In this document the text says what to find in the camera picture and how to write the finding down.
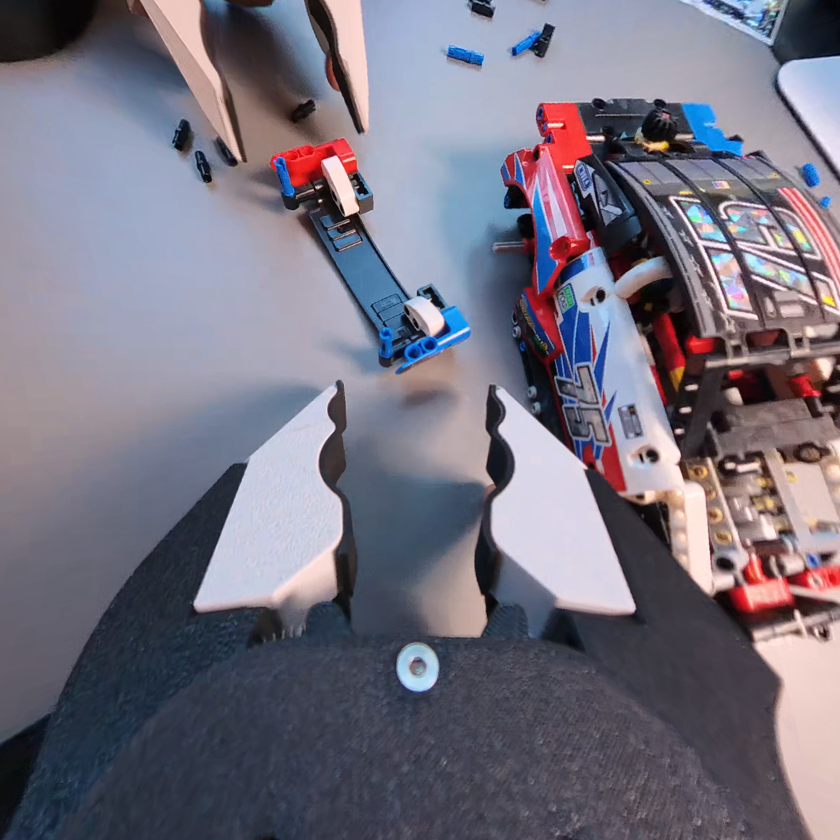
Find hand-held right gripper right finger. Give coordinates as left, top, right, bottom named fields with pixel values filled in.
left=474, top=385, right=637, bottom=639

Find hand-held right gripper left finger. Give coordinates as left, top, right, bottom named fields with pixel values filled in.
left=192, top=379, right=360, bottom=634

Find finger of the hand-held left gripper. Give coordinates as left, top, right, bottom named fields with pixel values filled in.
left=304, top=0, right=370, bottom=135
left=126, top=0, right=248, bottom=164

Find red white blue lego car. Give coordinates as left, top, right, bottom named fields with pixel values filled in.
left=492, top=97, right=840, bottom=643

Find black lego wing red blue ends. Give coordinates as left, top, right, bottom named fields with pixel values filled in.
left=270, top=138, right=472, bottom=375

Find lego sticker sheet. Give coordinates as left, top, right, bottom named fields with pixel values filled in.
left=679, top=0, right=788, bottom=46

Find dark round object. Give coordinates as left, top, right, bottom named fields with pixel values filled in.
left=0, top=0, right=98, bottom=64

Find blue pin with black connector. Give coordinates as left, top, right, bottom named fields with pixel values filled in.
left=511, top=23, right=557, bottom=59

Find white book stand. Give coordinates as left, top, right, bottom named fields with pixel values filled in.
left=776, top=58, right=840, bottom=175

